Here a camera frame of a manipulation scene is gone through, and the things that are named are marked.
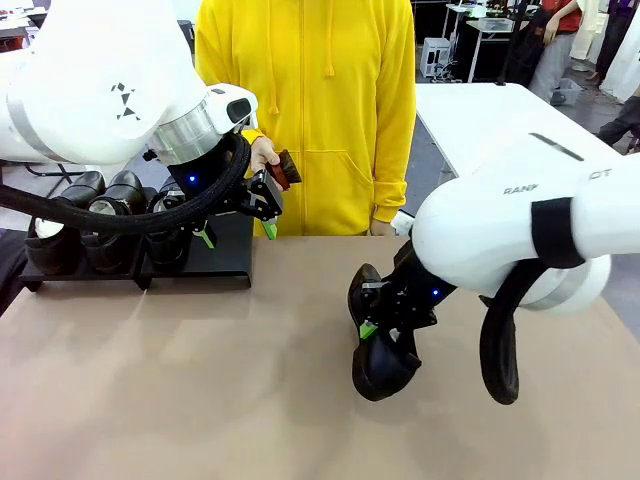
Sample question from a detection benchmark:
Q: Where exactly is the person in dark trousers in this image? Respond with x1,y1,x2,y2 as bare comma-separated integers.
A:
597,94,640,156

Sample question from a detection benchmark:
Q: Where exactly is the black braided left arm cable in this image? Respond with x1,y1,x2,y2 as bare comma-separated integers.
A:
0,132,251,234

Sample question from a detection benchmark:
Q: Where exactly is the white hanging garment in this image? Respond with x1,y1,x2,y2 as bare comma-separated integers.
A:
569,0,640,101

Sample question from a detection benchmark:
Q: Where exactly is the wooden shoe brush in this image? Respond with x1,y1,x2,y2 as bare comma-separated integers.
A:
264,148,304,191

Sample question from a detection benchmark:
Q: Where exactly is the person in red top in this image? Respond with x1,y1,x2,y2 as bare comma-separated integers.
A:
529,0,584,104

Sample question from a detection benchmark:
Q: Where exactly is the large white table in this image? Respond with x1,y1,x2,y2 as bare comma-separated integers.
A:
414,82,640,181

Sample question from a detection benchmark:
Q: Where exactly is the black metal shoe stand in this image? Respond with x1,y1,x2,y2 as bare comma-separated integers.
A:
19,185,159,293
138,212,255,290

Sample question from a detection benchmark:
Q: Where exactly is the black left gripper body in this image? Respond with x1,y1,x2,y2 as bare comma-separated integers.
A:
165,139,254,226

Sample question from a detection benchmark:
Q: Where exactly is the white frame table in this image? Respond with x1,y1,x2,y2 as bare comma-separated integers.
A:
464,14,519,84

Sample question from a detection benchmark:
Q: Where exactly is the black velcro strap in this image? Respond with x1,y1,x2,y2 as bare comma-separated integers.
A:
530,197,587,269

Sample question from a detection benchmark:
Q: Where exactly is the person in yellow hoodie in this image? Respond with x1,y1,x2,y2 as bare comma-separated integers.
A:
193,0,417,237

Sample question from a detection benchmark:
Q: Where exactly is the dark leather dress shoe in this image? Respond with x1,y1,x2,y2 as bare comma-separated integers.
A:
144,187,194,271
347,263,424,402
82,170,149,274
24,171,107,275

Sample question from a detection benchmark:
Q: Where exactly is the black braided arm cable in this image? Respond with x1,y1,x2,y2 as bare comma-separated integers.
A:
478,257,544,406
0,132,251,234

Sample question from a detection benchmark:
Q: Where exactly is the person's right hand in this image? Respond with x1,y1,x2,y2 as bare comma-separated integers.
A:
248,135,281,174

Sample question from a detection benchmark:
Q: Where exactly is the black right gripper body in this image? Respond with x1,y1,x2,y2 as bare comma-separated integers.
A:
394,242,459,329

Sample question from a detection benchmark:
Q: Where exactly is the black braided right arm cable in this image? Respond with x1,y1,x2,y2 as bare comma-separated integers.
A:
478,257,544,406

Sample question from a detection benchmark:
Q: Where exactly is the grey storage bin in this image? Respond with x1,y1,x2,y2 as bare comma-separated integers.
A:
551,77,584,106

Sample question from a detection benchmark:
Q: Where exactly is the white computer case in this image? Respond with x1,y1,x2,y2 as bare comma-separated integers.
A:
419,37,454,80

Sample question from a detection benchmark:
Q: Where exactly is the left forearm in yellow sleeve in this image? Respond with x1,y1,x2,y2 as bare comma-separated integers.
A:
372,99,417,224

